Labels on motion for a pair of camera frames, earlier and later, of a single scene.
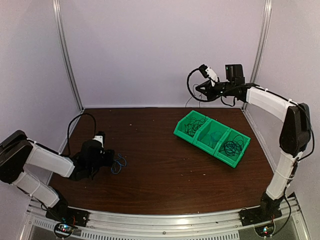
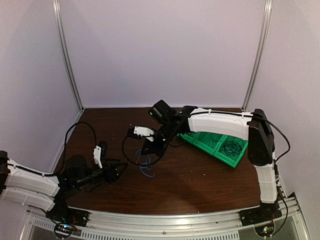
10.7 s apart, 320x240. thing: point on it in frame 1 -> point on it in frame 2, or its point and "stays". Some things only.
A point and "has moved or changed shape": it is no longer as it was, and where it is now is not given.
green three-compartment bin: x=226 y=144 stays
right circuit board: x=265 y=230 stays
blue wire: x=117 y=164 has moved or changed shape
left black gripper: x=109 y=160 -> x=113 y=175
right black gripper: x=210 y=93 -> x=153 y=148
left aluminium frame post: x=57 y=10 stays
